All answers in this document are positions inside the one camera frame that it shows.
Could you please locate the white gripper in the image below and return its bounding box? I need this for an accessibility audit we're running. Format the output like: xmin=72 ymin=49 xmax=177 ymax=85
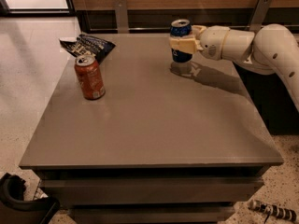
xmin=169 ymin=25 xmax=230 ymax=61

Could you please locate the blue pepsi can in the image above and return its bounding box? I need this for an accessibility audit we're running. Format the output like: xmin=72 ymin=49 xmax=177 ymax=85
xmin=170 ymin=19 xmax=192 ymax=63

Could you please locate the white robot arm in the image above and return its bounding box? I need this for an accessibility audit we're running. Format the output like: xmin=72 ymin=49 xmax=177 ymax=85
xmin=169 ymin=24 xmax=299 ymax=110

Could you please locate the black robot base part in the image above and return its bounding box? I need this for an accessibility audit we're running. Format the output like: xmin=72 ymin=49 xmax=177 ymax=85
xmin=0 ymin=173 xmax=60 ymax=224

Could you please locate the orange soda can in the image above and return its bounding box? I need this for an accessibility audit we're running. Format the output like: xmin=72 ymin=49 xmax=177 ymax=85
xmin=74 ymin=55 xmax=106 ymax=100

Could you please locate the grey drawer cabinet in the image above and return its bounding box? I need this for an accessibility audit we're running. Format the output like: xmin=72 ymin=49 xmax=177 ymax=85
xmin=20 ymin=34 xmax=282 ymax=224

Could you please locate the dark blue chip bag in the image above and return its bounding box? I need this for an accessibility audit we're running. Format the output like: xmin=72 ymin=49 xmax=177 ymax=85
xmin=60 ymin=34 xmax=115 ymax=63

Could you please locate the right metal bracket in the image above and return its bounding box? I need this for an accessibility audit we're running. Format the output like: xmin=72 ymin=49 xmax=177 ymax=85
xmin=249 ymin=0 xmax=272 ymax=33

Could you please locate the metal bracket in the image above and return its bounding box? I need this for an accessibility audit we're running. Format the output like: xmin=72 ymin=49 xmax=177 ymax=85
xmin=249 ymin=0 xmax=272 ymax=33
xmin=113 ymin=0 xmax=129 ymax=34

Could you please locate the left metal bracket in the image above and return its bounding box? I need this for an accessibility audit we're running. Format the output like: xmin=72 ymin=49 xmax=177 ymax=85
xmin=113 ymin=0 xmax=129 ymax=34

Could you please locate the black white striped cable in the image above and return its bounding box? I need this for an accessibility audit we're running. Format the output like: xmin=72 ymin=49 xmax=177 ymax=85
xmin=248 ymin=199 xmax=298 ymax=224

